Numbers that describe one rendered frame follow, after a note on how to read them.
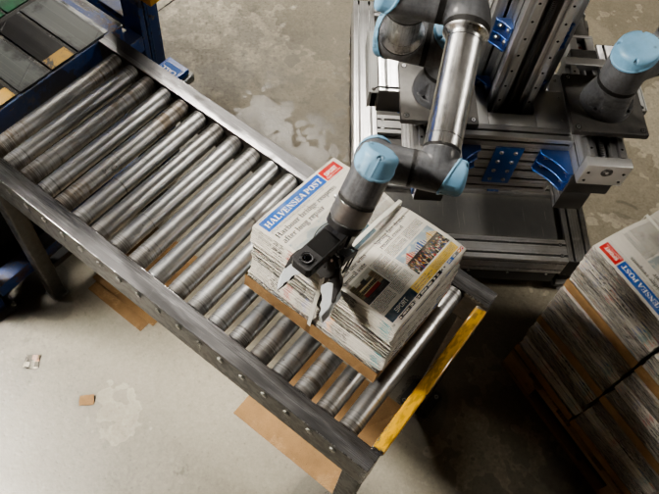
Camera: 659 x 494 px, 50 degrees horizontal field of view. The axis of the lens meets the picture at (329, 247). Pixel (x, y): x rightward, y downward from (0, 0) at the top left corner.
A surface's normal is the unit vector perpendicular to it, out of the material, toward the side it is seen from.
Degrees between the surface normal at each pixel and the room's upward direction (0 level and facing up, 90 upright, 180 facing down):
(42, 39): 0
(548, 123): 0
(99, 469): 0
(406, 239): 9
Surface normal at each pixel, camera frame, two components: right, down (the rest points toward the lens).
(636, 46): -0.04, -0.46
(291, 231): 0.16, -0.61
